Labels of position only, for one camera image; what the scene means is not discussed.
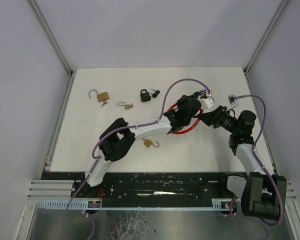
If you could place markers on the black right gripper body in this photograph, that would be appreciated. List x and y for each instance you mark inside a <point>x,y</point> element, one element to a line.
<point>213,117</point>

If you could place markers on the black-headed key bunch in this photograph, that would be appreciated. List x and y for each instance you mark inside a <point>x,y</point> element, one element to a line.
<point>155,93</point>

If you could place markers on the black Kaijing padlock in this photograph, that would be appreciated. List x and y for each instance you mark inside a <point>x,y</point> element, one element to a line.
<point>144,96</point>

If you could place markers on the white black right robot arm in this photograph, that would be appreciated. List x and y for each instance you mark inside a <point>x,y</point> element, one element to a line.
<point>262,192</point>

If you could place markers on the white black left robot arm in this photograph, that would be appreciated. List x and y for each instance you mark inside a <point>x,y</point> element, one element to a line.
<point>116,141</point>

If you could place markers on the large brass padlock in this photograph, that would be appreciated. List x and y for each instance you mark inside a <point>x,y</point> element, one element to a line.
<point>101,97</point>

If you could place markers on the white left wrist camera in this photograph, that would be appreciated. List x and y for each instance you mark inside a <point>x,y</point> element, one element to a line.
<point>206,99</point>

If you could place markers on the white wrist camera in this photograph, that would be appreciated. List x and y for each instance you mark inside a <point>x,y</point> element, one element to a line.
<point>206,99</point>
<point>233,102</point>

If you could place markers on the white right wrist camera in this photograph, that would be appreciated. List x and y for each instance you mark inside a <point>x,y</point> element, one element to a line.
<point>233,102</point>

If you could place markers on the white slotted cable duct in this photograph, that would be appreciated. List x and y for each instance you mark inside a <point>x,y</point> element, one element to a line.
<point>151,202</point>

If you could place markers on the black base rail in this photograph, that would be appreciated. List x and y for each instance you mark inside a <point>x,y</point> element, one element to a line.
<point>196,185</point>

